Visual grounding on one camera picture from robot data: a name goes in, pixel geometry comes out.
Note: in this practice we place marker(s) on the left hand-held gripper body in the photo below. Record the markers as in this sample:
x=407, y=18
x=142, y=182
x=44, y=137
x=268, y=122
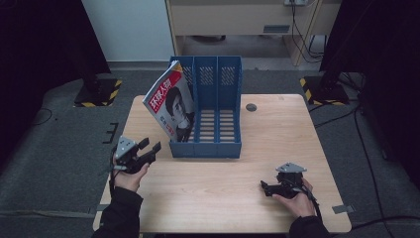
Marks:
x=127, y=157

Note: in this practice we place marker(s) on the beige wooden desk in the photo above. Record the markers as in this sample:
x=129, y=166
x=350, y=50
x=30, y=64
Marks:
x=231, y=18

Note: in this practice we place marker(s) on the striped black stand base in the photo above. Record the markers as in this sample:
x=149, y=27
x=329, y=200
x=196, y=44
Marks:
x=325, y=92
x=99, y=94

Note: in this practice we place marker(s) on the grey tape piece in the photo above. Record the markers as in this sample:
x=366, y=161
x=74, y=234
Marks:
x=342, y=209

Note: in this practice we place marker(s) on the white power strip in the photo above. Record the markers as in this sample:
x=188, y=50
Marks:
x=295, y=2

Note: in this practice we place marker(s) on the black curtain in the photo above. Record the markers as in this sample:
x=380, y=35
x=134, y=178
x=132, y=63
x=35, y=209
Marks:
x=43, y=59
x=386, y=66

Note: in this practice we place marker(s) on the blue plastic file rack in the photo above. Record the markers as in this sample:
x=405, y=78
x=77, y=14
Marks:
x=216, y=148

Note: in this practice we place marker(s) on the long grey tape strip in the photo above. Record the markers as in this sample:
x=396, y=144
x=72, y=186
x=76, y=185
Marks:
x=46, y=214

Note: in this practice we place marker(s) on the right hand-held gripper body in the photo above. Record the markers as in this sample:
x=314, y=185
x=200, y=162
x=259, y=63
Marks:
x=290, y=183

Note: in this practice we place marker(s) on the person's left hand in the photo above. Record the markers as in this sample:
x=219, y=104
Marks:
x=128, y=181

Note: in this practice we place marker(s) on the round grey table grommet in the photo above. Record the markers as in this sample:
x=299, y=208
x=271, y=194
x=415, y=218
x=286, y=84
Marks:
x=251, y=107

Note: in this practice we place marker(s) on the magazine with portrait cover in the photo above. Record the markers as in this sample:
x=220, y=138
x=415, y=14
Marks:
x=171, y=102

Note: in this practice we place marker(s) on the person's right hand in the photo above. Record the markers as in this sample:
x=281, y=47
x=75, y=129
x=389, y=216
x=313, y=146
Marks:
x=302, y=205

